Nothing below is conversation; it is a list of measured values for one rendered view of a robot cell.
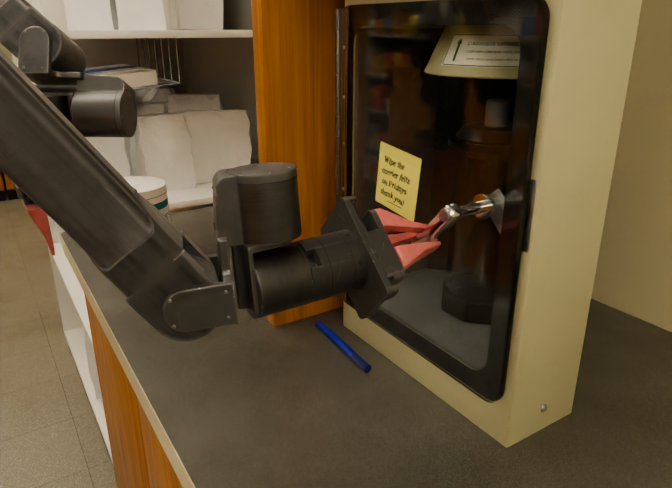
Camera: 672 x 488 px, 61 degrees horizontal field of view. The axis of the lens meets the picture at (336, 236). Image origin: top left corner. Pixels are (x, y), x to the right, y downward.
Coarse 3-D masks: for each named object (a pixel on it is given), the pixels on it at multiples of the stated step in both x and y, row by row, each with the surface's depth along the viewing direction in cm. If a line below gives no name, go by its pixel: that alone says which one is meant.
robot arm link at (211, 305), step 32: (224, 192) 44; (256, 192) 44; (288, 192) 45; (224, 224) 45; (256, 224) 45; (288, 224) 45; (224, 256) 45; (192, 288) 43; (224, 288) 44; (192, 320) 44; (224, 320) 45
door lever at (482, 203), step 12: (456, 204) 53; (468, 204) 54; (480, 204) 54; (492, 204) 54; (444, 216) 52; (456, 216) 52; (480, 216) 55; (432, 228) 55; (444, 228) 54; (420, 240) 56; (432, 240) 55
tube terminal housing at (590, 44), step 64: (384, 0) 64; (576, 0) 46; (640, 0) 51; (576, 64) 48; (576, 128) 51; (576, 192) 54; (576, 256) 57; (576, 320) 61; (448, 384) 67; (512, 384) 58
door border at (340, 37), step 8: (344, 8) 69; (344, 16) 69; (344, 24) 69; (336, 32) 70; (344, 32) 69; (336, 40) 71; (344, 40) 70; (336, 48) 71; (344, 48) 70; (344, 56) 70; (344, 64) 71; (344, 72) 71; (336, 80) 72; (344, 80) 71; (336, 88) 73; (344, 88) 72; (344, 96) 72; (344, 104) 72; (344, 112) 73; (336, 120) 74; (344, 120) 73; (336, 128) 74; (344, 128) 73; (536, 128) 49; (344, 136) 74; (344, 144) 74; (344, 152) 74; (336, 160) 76; (344, 160) 75; (336, 168) 76; (344, 168) 75; (344, 176) 76; (344, 184) 76; (344, 192) 76; (528, 192) 51; (336, 200) 78; (344, 296) 82
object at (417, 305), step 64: (448, 0) 54; (512, 0) 48; (384, 64) 64; (448, 64) 56; (512, 64) 49; (384, 128) 66; (448, 128) 57; (512, 128) 50; (448, 192) 59; (512, 192) 52; (448, 256) 61; (512, 256) 53; (384, 320) 74; (448, 320) 63; (512, 320) 56
